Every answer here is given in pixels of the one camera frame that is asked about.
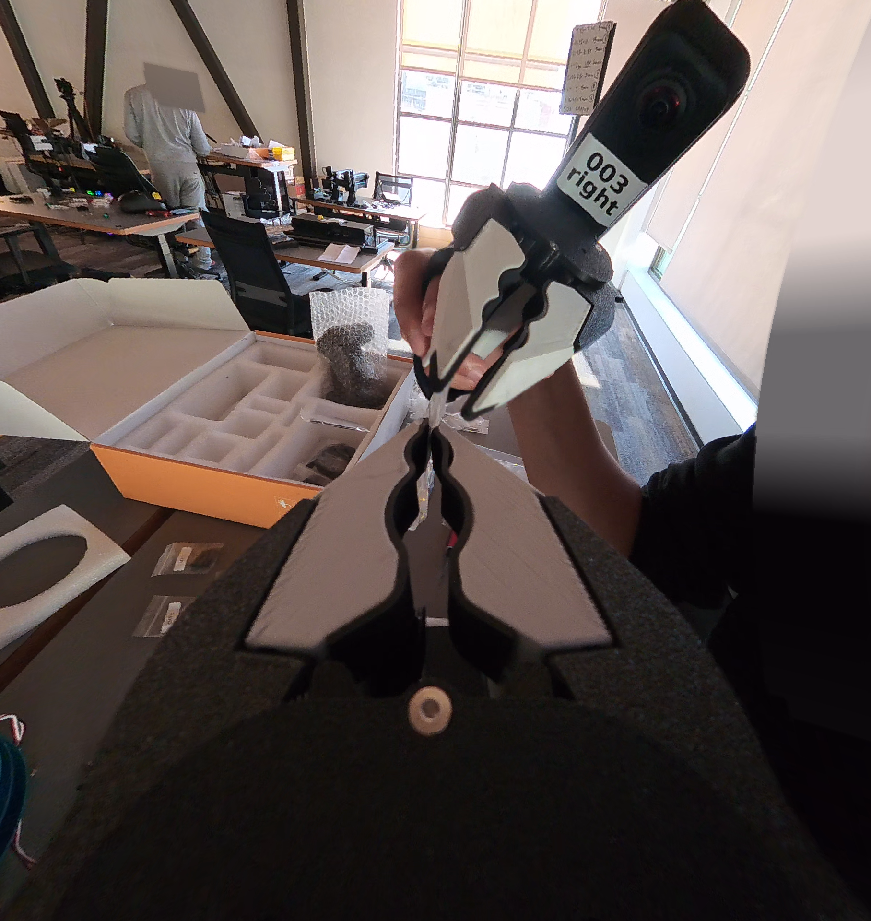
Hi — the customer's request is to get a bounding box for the flat clear plastic bag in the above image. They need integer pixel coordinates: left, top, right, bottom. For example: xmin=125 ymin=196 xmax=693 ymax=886
xmin=299 ymin=401 xmax=388 ymax=434

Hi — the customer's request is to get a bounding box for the person's right forearm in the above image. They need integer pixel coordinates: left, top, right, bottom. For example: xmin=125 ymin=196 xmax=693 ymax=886
xmin=504 ymin=358 xmax=760 ymax=609

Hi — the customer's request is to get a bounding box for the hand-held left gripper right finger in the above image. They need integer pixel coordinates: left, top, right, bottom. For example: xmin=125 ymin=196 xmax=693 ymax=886
xmin=433 ymin=421 xmax=615 ymax=681

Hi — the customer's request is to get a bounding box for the bubble wrapped black part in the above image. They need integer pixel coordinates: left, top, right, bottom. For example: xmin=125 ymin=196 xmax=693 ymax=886
xmin=309 ymin=288 xmax=392 ymax=405

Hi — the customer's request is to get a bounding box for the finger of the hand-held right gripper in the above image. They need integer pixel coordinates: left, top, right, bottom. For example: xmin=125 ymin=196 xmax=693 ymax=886
xmin=415 ymin=219 xmax=529 ymax=398
xmin=460 ymin=286 xmax=593 ymax=420

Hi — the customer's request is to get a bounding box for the tan roller blind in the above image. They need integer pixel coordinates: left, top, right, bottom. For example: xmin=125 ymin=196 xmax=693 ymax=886
xmin=644 ymin=0 xmax=871 ymax=393

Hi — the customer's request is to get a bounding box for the paper note sheet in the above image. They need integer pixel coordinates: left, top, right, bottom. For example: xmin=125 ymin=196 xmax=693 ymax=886
xmin=561 ymin=22 xmax=616 ymax=116

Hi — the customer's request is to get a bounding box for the black plastic part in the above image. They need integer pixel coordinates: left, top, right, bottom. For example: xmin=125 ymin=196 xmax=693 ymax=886
xmin=292 ymin=444 xmax=359 ymax=489

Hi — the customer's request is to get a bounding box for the multi-pane window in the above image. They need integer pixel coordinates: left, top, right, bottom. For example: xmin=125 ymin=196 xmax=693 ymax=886
xmin=396 ymin=0 xmax=605 ymax=235

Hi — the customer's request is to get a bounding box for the orange cardboard box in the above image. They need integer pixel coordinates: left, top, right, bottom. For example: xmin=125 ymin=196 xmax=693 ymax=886
xmin=0 ymin=277 xmax=422 ymax=531

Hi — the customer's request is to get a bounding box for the white foam ring piece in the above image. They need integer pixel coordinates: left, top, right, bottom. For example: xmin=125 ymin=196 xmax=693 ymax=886
xmin=0 ymin=504 xmax=132 ymax=653

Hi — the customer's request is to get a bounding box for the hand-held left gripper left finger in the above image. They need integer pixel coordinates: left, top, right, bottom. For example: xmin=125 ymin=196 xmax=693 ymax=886
xmin=246 ymin=421 xmax=431 ymax=695

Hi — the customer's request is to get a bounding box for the small clear plastic bag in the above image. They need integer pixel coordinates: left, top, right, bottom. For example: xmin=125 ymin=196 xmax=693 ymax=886
xmin=410 ymin=392 xmax=491 ymax=577

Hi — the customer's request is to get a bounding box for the person's right hand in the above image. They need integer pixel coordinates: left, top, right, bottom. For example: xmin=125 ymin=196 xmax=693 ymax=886
xmin=392 ymin=248 xmax=506 ymax=394

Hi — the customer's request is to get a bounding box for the small clear parts bag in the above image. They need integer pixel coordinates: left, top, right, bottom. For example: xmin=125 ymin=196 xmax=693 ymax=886
xmin=132 ymin=595 xmax=196 ymax=638
xmin=151 ymin=542 xmax=225 ymax=577

